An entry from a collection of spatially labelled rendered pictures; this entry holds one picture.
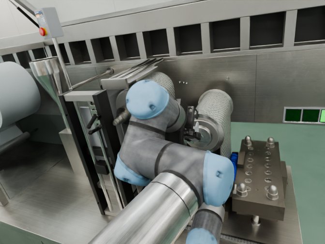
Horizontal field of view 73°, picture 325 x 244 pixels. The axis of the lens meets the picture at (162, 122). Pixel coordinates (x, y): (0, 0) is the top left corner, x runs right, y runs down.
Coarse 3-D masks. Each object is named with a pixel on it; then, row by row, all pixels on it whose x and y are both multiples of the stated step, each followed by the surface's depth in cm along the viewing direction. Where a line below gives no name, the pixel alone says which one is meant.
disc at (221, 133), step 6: (198, 114) 70; (204, 114) 70; (210, 120) 69; (216, 120) 69; (216, 126) 69; (222, 132) 70; (222, 138) 70; (186, 144) 77; (216, 144) 72; (210, 150) 74
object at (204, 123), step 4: (196, 120) 70; (200, 120) 70; (204, 120) 70; (200, 124) 70; (204, 124) 70; (208, 124) 69; (212, 124) 69; (208, 128) 70; (212, 128) 69; (216, 128) 70; (212, 132) 70; (216, 132) 69; (212, 136) 70; (216, 136) 70; (212, 140) 71; (216, 140) 71; (192, 144) 75; (212, 144) 72; (200, 148) 74; (204, 148) 74; (208, 148) 73
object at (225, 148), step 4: (228, 124) 87; (228, 128) 88; (228, 132) 88; (224, 136) 79; (228, 136) 89; (224, 140) 79; (228, 140) 89; (224, 144) 80; (228, 144) 90; (220, 148) 74; (224, 148) 80; (228, 148) 91; (224, 152) 81; (228, 152) 91; (224, 156) 81; (228, 156) 92
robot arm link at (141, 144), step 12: (132, 132) 41; (144, 132) 40; (156, 132) 41; (132, 144) 40; (144, 144) 39; (156, 144) 38; (120, 156) 41; (132, 156) 39; (144, 156) 37; (156, 156) 36; (120, 168) 40; (132, 168) 39; (144, 168) 37; (132, 180) 39; (144, 180) 40
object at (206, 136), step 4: (200, 128) 70; (204, 128) 69; (200, 132) 70; (204, 132) 70; (208, 132) 69; (204, 136) 71; (208, 136) 70; (200, 140) 72; (204, 140) 71; (208, 140) 70; (196, 144) 73; (200, 144) 72; (204, 144) 72; (208, 144) 71
